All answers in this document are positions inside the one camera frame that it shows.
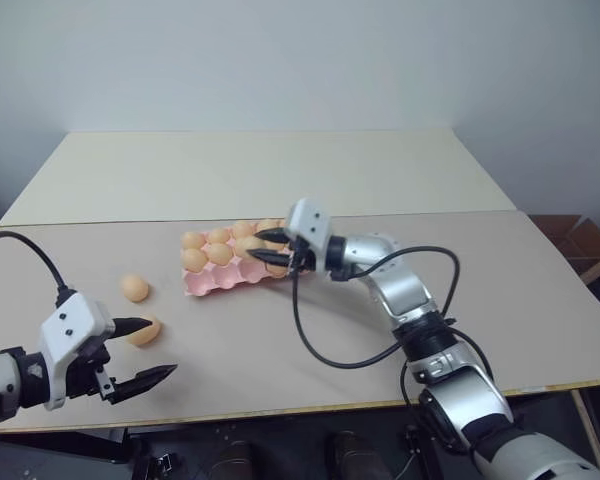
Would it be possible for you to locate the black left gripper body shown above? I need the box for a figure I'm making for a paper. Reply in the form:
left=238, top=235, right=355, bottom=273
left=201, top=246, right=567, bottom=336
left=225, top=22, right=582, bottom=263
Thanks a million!
left=64, top=322, right=119, bottom=406

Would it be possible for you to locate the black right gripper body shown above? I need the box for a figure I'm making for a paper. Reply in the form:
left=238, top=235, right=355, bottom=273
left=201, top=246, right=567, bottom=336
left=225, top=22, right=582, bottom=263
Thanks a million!
left=283, top=237, right=318, bottom=275

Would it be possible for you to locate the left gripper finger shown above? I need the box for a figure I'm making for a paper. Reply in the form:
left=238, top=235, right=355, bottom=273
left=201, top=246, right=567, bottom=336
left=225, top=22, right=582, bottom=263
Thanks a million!
left=110, top=316, right=154, bottom=343
left=109, top=363, right=179, bottom=405

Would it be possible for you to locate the pink egg carton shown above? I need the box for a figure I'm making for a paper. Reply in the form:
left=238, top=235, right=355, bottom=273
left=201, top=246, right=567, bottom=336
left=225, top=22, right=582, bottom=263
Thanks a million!
left=179, top=217, right=301, bottom=300

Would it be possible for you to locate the black equipment under table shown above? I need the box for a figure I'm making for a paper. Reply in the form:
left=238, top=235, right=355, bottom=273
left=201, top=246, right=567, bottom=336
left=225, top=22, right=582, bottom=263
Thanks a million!
left=0, top=427, right=184, bottom=480

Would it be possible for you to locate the dark rounded shape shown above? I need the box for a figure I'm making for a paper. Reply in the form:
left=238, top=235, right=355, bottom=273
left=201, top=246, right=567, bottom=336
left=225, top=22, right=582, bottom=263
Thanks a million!
left=217, top=438, right=255, bottom=480
left=327, top=430, right=384, bottom=480

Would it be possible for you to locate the brown cardboard box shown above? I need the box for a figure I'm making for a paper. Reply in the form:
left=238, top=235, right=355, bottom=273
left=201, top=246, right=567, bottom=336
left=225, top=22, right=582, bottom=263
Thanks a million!
left=526, top=213, right=600, bottom=287

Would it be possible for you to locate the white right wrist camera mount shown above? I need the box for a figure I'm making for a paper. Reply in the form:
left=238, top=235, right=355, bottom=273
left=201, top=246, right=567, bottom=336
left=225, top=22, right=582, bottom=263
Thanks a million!
left=283, top=197, right=334, bottom=272

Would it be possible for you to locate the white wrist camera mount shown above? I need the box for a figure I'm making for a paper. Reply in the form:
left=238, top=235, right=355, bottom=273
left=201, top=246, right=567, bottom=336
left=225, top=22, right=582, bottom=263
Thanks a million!
left=38, top=292, right=117, bottom=412
left=283, top=197, right=334, bottom=272

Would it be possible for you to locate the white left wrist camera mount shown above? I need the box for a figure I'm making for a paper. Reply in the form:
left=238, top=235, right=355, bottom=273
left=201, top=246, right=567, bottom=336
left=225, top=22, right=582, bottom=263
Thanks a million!
left=38, top=292, right=117, bottom=412

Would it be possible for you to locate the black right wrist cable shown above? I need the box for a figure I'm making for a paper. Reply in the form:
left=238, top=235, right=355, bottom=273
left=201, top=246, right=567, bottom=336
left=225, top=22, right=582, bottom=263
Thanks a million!
left=290, top=269, right=406, bottom=370

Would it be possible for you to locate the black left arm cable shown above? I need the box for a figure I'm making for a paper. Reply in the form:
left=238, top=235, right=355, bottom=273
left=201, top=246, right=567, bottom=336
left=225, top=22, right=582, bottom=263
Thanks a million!
left=0, top=230, right=77, bottom=304

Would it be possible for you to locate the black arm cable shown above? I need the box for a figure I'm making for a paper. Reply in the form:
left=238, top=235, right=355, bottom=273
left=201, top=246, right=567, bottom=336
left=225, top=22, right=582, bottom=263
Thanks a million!
left=0, top=230, right=77, bottom=304
left=337, top=246, right=499, bottom=409

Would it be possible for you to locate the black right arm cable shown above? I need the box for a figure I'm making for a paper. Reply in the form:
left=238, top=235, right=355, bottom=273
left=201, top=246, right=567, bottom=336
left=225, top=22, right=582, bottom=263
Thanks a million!
left=337, top=246, right=499, bottom=409

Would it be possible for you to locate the wooden table frame beam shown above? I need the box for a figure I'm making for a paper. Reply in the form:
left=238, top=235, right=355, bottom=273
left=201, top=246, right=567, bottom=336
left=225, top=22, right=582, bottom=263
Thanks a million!
left=569, top=388, right=600, bottom=476

